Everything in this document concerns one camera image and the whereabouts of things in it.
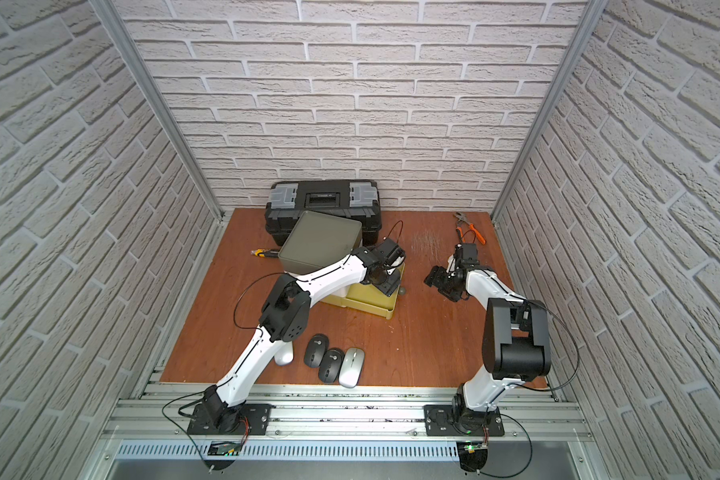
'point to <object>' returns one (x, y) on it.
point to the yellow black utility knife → (265, 253)
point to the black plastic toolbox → (355, 200)
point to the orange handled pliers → (460, 219)
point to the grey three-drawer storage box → (313, 240)
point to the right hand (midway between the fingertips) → (437, 283)
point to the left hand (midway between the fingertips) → (392, 278)
